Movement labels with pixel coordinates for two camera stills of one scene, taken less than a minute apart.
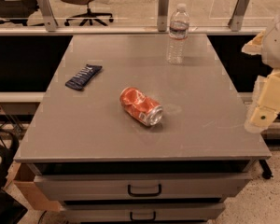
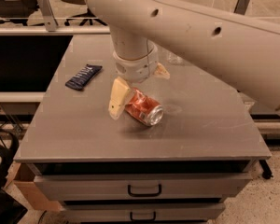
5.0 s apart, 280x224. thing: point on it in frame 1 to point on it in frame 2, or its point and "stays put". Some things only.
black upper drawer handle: x=151 y=194 stays put
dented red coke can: x=141 y=106 stays put
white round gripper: x=277 y=44 to x=134 y=69
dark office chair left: x=14 y=3 stays put
